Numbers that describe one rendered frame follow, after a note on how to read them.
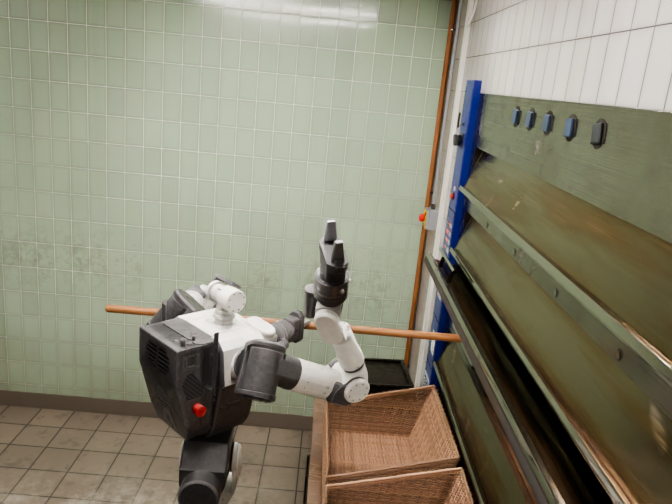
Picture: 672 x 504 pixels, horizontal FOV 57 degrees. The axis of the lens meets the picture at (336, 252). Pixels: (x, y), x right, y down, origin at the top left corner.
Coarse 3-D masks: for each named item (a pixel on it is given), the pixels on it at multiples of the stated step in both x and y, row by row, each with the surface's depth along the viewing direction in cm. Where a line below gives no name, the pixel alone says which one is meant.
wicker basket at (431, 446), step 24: (336, 408) 276; (360, 408) 276; (408, 408) 277; (432, 408) 264; (336, 432) 278; (360, 432) 279; (384, 432) 279; (432, 432) 255; (336, 456) 260; (360, 456) 262; (384, 456) 264; (408, 456) 265; (432, 456) 246; (456, 456) 222; (336, 480) 223; (432, 480) 224
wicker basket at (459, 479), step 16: (368, 480) 217; (384, 480) 217; (400, 480) 216; (416, 480) 217; (448, 480) 217; (464, 480) 209; (336, 496) 219; (352, 496) 219; (368, 496) 219; (400, 496) 219; (416, 496) 219; (432, 496) 218; (448, 496) 218; (464, 496) 204
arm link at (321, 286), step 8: (320, 240) 156; (336, 240) 156; (320, 248) 155; (328, 248) 153; (320, 256) 157; (328, 256) 151; (344, 256) 151; (328, 264) 149; (344, 264) 149; (320, 272) 156; (328, 272) 151; (336, 272) 149; (344, 272) 153; (320, 280) 156; (328, 280) 153; (336, 280) 153; (344, 280) 156; (320, 288) 156; (328, 288) 155; (336, 288) 155; (344, 288) 157; (328, 296) 157; (336, 296) 157
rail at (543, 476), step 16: (432, 256) 255; (448, 288) 216; (464, 320) 187; (480, 352) 165; (496, 384) 148; (512, 416) 134; (528, 448) 122; (544, 464) 118; (544, 480) 112; (560, 496) 108
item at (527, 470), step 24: (456, 288) 227; (480, 312) 207; (480, 336) 184; (504, 336) 191; (504, 360) 171; (504, 384) 154; (528, 384) 159; (528, 408) 145; (528, 432) 133; (552, 432) 137; (552, 456) 126; (576, 456) 129; (528, 480) 118; (576, 480) 120
